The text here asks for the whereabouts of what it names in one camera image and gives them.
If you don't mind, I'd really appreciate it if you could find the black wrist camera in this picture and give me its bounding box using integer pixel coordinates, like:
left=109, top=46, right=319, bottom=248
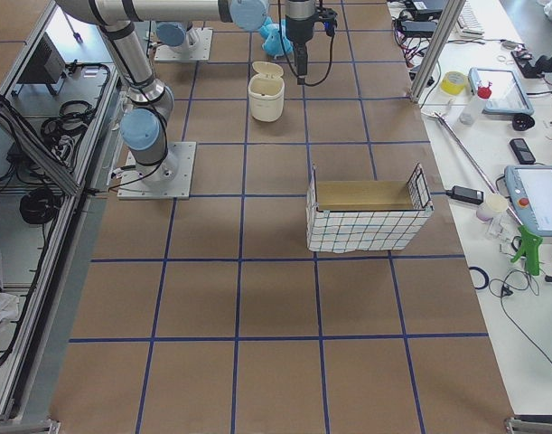
left=316, top=5, right=338, bottom=38

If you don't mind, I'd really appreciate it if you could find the wire basket with wooden box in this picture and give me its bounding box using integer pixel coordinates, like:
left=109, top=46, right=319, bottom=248
left=306, top=164, right=434, bottom=254

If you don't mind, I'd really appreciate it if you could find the yellow tape roll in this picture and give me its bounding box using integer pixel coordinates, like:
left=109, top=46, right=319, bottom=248
left=440, top=71, right=467, bottom=96

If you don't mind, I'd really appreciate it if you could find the blue tape ring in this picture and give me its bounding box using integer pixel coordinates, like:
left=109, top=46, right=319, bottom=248
left=468, top=266, right=490, bottom=291

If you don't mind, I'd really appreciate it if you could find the white trash can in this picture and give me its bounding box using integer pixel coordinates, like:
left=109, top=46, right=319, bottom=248
left=248, top=61, right=285, bottom=122

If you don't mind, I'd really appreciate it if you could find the paper cup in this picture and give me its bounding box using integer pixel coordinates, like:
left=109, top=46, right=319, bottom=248
left=475, top=193, right=509, bottom=222

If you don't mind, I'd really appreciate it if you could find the black power adapter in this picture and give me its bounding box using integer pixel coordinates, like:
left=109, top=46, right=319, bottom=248
left=445, top=185, right=484, bottom=205

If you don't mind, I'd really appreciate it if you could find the clear bottle red cap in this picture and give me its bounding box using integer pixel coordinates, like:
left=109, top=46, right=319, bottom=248
left=458, top=82, right=491, bottom=126

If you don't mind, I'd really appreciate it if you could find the teach pendant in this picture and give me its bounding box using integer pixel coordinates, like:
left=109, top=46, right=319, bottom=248
left=468, top=67, right=534, bottom=116
left=504, top=165, right=552, bottom=240

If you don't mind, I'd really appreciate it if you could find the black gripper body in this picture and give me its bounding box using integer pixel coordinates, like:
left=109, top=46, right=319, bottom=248
left=285, top=0, right=314, bottom=61

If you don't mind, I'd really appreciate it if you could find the teach pendant near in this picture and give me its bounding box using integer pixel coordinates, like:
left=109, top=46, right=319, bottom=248
left=504, top=165, right=552, bottom=240

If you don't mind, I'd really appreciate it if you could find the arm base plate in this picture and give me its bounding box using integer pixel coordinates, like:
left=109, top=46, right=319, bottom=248
left=154, top=22, right=213, bottom=62
left=117, top=142, right=197, bottom=200

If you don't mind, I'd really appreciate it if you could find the aluminium frame post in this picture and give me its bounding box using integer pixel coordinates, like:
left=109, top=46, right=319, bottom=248
left=409, top=0, right=465, bottom=102

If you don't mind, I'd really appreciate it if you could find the long metal rod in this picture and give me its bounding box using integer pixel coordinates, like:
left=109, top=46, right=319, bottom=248
left=431, top=110, right=525, bottom=227

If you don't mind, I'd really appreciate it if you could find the teach pendant far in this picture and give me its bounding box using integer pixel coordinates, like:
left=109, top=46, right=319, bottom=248
left=468, top=67, right=534, bottom=116

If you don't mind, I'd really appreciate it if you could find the green plastic gun tool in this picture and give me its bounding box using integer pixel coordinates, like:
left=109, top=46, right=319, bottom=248
left=510, top=225, right=543, bottom=276

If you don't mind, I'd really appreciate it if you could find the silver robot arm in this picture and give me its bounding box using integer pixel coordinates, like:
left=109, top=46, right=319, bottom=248
left=57, top=0, right=269, bottom=118
left=155, top=21, right=200, bottom=51

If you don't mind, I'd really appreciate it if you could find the blue teddy bear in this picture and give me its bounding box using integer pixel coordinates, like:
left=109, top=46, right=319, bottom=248
left=258, top=16, right=293, bottom=59

